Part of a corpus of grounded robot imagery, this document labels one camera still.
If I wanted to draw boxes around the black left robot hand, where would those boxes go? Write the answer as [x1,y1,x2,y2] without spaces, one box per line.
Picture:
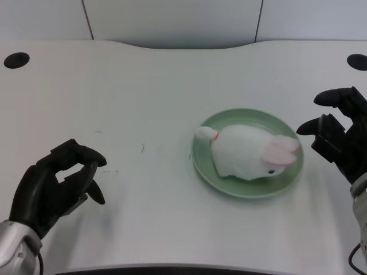
[8,139,108,240]

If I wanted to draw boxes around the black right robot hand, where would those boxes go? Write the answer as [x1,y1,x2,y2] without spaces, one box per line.
[296,86,367,186]

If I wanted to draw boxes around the white rabbit doll pink ears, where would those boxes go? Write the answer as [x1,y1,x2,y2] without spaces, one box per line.
[194,124,300,181]

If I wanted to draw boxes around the green round plate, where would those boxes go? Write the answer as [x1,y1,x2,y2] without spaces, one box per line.
[191,107,304,199]

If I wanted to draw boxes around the black round cable grommet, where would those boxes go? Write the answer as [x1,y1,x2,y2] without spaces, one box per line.
[346,53,367,70]
[3,52,30,69]

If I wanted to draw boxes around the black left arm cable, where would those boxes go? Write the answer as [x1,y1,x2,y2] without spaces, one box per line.
[36,250,45,275]

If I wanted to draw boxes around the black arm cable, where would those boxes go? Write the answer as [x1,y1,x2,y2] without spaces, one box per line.
[348,242,366,275]
[36,250,45,275]

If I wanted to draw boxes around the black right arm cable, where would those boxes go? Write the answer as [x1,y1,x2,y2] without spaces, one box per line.
[348,242,366,275]

